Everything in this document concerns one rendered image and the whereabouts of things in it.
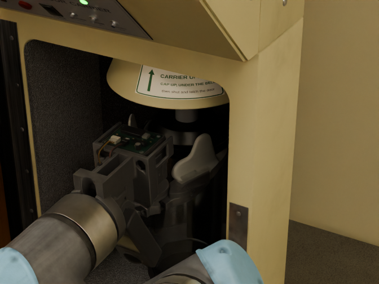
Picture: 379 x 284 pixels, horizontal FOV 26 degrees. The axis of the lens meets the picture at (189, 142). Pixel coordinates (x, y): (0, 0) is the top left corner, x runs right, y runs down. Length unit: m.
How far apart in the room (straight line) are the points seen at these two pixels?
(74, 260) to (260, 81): 0.25
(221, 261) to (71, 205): 0.18
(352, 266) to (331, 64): 0.31
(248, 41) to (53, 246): 0.26
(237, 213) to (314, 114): 0.45
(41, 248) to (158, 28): 0.23
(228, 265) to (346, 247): 0.62
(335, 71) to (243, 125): 0.45
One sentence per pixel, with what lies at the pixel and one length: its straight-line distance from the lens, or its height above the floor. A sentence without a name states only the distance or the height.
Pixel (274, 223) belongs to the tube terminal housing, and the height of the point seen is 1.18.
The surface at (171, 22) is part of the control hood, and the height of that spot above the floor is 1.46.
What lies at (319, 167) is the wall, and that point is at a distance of 1.33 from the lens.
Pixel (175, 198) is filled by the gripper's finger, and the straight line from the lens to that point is 0.91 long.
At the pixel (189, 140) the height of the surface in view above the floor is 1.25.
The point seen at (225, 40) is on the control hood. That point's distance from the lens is 0.72.
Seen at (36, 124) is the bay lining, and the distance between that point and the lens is 0.99.
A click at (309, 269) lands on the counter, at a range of 1.27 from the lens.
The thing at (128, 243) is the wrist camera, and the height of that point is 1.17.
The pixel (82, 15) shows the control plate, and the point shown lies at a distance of 0.81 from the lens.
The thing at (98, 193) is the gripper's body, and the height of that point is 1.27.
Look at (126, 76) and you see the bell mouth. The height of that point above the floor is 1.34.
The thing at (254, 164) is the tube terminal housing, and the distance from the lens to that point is 0.84.
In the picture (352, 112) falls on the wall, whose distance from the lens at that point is 1.27.
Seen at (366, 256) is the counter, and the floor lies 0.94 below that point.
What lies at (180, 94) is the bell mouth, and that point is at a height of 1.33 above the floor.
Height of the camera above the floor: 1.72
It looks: 30 degrees down
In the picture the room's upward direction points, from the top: straight up
